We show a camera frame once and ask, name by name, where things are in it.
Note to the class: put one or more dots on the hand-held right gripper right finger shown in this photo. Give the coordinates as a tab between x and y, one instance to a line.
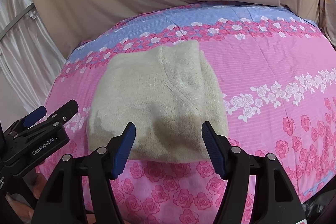
214	148

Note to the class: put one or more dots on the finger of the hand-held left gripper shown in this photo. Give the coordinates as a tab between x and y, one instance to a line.
64	111
34	115

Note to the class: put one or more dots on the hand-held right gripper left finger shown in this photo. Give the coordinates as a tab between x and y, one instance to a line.
123	150

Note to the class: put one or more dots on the beige sweater with black hearts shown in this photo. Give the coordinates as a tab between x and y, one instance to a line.
157	100

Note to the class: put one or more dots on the person's left hand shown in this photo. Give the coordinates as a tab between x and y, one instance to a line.
42	184

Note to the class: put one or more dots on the white curtain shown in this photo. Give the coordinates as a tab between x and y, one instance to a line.
23	56

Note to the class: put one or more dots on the pink floral bed sheet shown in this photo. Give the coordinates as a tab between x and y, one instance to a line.
262	69

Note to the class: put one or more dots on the metal window rail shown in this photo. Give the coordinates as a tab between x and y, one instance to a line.
18	19

